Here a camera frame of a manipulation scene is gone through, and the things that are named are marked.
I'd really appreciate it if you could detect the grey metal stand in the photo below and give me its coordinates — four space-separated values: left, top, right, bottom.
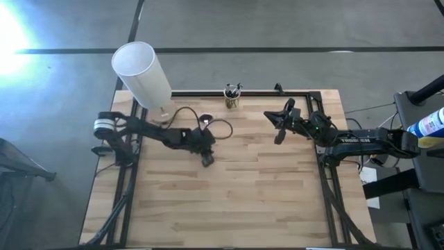
0 137 57 182

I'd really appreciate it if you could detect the clear glass cup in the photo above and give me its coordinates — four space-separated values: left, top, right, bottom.
223 84 242 110

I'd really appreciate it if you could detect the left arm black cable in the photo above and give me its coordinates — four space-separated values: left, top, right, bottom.
165 106 234 141

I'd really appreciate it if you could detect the black strap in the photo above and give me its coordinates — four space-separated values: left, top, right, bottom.
362 169 420 200

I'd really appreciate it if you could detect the black pole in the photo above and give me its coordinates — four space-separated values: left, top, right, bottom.
407 74 444 105

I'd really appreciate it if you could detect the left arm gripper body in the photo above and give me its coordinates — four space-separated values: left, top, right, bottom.
189 127 216 156

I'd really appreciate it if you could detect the white shade wooden base lamp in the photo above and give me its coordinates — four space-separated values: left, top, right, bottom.
111 41 180 125

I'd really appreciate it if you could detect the black aluminium frame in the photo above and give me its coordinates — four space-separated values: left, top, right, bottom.
85 90 375 249

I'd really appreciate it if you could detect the blue white spray can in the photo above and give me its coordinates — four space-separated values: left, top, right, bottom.
406 106 444 149

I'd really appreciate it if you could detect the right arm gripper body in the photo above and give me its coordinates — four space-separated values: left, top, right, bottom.
287 109 309 135

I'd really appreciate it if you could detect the white paper sheet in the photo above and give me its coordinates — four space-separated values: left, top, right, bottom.
359 165 382 210

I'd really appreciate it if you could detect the grey cart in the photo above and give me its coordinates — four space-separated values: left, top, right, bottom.
393 90 444 250

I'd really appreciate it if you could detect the thin grey cable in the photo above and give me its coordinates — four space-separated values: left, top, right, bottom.
344 101 397 115

